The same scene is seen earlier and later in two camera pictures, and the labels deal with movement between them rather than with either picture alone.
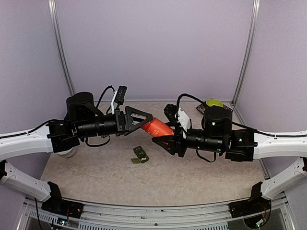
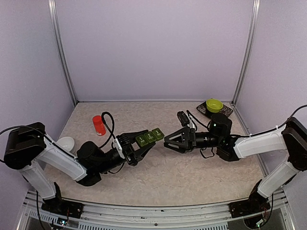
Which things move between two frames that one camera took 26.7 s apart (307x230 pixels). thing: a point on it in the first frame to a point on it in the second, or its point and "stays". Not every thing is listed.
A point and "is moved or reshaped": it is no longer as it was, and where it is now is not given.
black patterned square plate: (201, 108) stays
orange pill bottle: (157, 128) is moved or reshaped
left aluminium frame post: (55, 31) stays
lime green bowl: (211, 102) stays
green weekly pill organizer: (143, 157) is moved or reshaped
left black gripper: (123, 122) to (139, 154)
